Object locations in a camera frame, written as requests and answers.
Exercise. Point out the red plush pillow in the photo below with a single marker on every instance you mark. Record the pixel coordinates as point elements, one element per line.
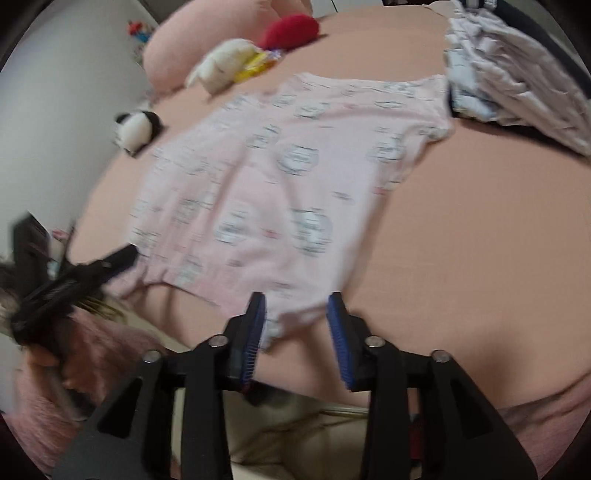
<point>291,32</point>

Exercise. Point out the pink fluffy robe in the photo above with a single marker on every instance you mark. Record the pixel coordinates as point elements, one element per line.
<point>106,360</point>

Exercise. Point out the panda plush toy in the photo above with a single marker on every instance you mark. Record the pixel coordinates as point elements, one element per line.
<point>136,129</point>

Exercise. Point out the white plush rabbit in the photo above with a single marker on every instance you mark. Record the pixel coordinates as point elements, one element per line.
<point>221,67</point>

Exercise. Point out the stack of folded white clothes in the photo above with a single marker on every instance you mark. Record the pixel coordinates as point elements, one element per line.
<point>508,78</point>

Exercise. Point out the person's left hand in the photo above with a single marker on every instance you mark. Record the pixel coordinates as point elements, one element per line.
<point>46,356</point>

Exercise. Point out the pink round bed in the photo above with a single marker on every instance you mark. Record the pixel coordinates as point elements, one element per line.
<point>438,254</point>

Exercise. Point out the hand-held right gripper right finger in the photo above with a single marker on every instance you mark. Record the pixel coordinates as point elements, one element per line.
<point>339,341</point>

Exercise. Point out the red blue plush figure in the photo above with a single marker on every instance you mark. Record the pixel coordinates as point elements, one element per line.
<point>138,30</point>

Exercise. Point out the pink rolled quilt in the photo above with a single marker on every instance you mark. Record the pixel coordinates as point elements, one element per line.
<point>194,46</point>

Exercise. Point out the pink printed t-shirt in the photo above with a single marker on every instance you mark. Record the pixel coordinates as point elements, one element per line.
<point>277,194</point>

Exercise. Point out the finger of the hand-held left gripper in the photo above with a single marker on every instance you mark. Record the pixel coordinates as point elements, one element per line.
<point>111,265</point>

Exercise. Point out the yellow snack packet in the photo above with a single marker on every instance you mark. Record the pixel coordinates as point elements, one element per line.
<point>256,67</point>

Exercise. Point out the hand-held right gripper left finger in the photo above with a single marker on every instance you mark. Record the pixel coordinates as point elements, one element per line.
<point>254,341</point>

